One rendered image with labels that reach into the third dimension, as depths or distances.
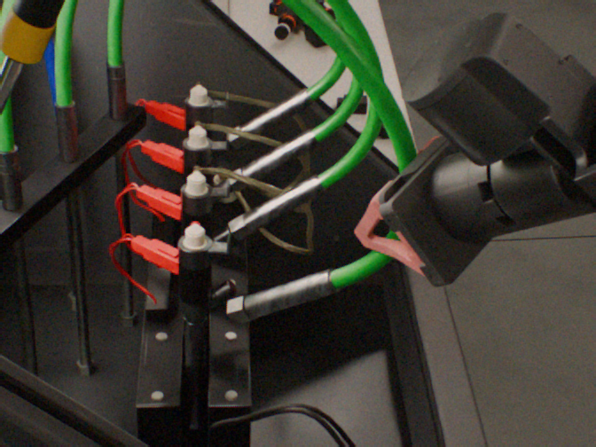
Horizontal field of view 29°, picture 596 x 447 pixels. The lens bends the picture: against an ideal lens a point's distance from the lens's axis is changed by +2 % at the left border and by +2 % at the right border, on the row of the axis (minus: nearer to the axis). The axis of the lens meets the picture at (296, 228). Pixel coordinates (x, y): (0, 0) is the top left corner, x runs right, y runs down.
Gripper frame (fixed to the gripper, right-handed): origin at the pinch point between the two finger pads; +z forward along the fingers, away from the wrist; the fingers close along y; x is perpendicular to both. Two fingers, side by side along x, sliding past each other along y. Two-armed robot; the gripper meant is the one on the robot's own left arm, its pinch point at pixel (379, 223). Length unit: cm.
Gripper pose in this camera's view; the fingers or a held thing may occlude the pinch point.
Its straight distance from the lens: 79.8
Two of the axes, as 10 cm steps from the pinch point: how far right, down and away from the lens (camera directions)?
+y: -6.2, 6.0, -5.1
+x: 5.9, 7.8, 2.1
